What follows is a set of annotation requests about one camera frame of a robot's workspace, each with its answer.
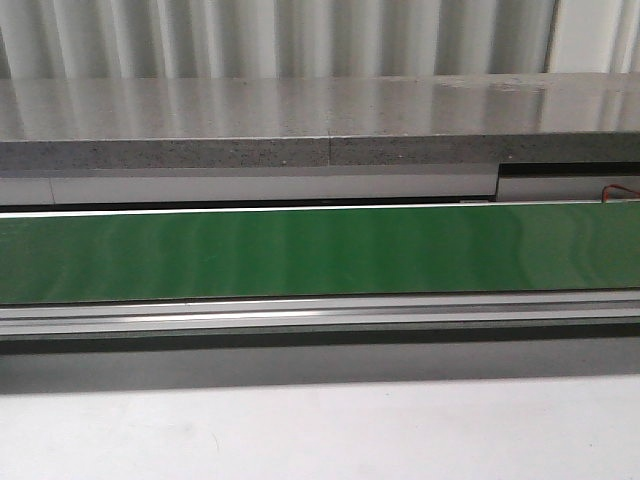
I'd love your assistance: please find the green conveyor belt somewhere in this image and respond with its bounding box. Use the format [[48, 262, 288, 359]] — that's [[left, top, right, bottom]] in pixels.
[[1, 202, 639, 305]]

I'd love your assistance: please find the grey stone counter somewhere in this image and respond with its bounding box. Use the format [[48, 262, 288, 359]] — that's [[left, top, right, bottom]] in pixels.
[[0, 72, 640, 206]]

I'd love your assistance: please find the red wire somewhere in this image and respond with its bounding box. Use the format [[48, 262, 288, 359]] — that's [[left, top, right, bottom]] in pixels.
[[601, 184, 640, 204]]

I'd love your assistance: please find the white pleated curtain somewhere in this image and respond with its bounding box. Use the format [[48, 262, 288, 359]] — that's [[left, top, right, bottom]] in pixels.
[[1, 1, 639, 79]]

